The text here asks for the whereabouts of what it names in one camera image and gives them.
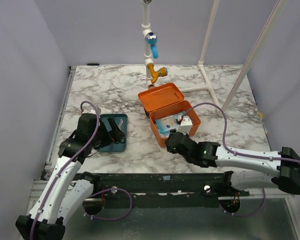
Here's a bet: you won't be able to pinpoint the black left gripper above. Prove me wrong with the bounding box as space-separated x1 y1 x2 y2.
90 117 125 150

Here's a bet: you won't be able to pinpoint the teal divided tray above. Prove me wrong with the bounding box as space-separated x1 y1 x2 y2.
99 113 128 153

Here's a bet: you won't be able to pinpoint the blue cotton swab bag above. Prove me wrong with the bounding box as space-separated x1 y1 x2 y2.
155 112 184 134

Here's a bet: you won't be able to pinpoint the orange medicine kit box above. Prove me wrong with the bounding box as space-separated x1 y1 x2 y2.
138 82 192 148

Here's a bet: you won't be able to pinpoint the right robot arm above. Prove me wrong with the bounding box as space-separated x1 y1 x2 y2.
165 128 300 196

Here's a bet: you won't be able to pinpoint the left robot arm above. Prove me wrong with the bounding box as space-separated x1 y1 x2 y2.
15 113 127 240

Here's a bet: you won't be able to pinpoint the yellow faucet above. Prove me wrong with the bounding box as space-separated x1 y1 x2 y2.
147 63 168 85

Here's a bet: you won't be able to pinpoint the blue faucet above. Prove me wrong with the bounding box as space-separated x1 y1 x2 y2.
145 32 159 59

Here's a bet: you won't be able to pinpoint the black-handled bandage scissors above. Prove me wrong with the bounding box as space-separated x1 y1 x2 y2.
118 119 124 130

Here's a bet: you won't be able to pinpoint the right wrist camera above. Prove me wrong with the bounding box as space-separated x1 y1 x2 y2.
177 116 193 135

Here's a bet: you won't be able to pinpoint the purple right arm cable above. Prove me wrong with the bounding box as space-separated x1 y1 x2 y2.
181 102 300 218

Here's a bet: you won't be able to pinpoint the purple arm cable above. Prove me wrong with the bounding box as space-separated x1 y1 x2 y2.
181 102 300 218
29 101 133 240

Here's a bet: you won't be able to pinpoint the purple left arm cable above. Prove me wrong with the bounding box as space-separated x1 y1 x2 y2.
29 101 133 240

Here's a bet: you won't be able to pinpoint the white PVC pipe frame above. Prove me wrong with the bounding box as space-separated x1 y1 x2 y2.
136 0 288 109

